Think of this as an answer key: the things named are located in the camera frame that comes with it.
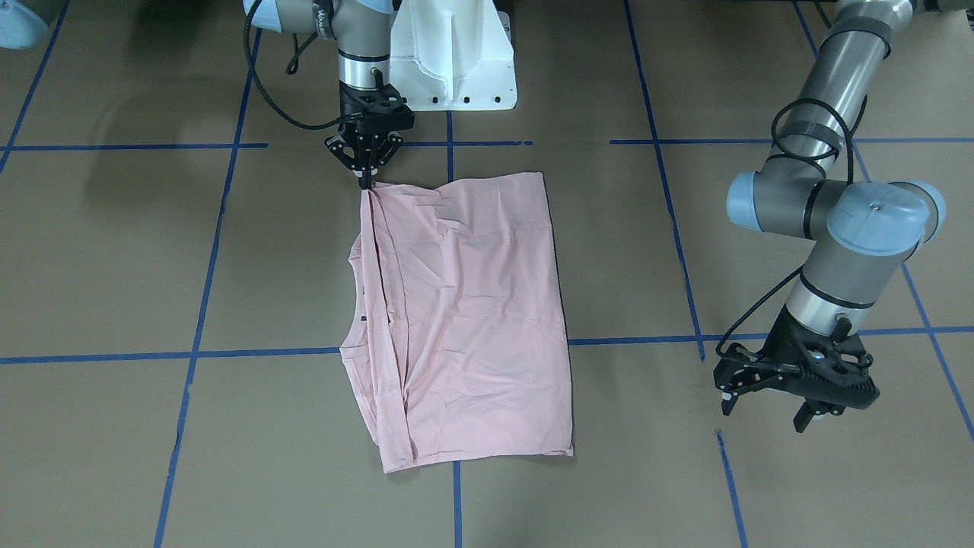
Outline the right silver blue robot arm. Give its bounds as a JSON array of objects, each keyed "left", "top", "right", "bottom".
[{"left": 126, "top": 1, "right": 415, "bottom": 190}]

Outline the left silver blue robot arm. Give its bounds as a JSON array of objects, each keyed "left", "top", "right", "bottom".
[{"left": 713, "top": 1, "right": 972, "bottom": 433}]

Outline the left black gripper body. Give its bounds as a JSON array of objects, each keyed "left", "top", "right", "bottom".
[{"left": 756, "top": 308, "right": 880, "bottom": 409}]

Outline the pink Snoopy t-shirt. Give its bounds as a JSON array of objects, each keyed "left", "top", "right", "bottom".
[{"left": 340, "top": 171, "right": 574, "bottom": 474}]

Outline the white pillar with base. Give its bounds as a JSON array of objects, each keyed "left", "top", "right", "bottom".
[{"left": 390, "top": 1, "right": 518, "bottom": 111}]

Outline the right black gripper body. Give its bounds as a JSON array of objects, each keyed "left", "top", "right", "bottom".
[{"left": 326, "top": 82, "right": 415, "bottom": 177}]

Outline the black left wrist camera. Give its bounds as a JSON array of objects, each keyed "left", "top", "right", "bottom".
[{"left": 713, "top": 342, "right": 773, "bottom": 416}]

